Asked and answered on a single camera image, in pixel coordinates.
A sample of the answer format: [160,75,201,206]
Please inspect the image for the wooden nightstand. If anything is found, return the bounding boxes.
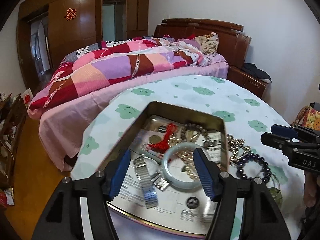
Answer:
[227,66,268,98]

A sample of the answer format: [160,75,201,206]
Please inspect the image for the red knot tassel charm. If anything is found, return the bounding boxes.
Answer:
[148,123,177,154]

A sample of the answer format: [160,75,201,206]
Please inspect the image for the cloud pattern tablecloth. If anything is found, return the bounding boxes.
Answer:
[71,75,304,239]

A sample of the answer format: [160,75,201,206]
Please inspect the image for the person's right hand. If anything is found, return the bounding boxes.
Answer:
[304,171,319,207]

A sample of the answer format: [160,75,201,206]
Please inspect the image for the floral pillow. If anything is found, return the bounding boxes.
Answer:
[195,32,219,56]

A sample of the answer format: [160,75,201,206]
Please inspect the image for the grey-green bead bracelet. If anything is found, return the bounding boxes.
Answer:
[180,122,211,143]

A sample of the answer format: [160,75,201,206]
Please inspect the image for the wicker chair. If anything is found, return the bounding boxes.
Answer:
[291,102,320,131]

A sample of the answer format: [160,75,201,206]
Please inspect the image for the pale jade bangle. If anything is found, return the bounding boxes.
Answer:
[161,142,210,192]

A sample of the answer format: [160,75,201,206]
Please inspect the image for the pink metal tin box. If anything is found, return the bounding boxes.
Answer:
[105,101,228,237]

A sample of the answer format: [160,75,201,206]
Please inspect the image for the wooden wardrobe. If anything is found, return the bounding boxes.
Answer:
[17,0,149,90]

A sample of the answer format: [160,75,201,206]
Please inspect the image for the thin green jade bangle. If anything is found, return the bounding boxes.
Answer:
[267,174,283,207]

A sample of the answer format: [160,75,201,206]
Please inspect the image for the cluttered side shelf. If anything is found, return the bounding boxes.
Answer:
[1,94,27,207]

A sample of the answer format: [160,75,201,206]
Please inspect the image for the patchwork pink quilt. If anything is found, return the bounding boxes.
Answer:
[28,37,210,119]

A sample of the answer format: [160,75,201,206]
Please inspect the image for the silver metal watch band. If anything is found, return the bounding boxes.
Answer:
[133,155,170,209]

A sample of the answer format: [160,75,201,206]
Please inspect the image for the dark clothes on nightstand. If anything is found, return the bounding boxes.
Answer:
[242,63,272,83]

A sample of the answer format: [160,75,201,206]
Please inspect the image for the yellow patterned cushion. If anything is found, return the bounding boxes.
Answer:
[297,106,320,131]

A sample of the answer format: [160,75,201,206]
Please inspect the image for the wooden bed with headboard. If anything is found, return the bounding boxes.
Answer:
[154,18,251,69]

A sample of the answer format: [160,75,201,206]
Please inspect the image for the dark purple bead bracelet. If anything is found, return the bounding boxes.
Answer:
[235,152,272,184]

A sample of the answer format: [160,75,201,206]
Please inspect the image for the red double happiness sticker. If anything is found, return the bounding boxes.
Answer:
[64,8,77,21]

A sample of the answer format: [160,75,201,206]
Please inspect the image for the gold bead necklace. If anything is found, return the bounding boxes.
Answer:
[224,134,252,167]

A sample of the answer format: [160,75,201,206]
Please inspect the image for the pink bed sheet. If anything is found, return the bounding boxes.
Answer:
[28,54,230,172]

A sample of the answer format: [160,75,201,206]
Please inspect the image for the printed paper sheet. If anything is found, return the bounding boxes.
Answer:
[112,115,223,235]

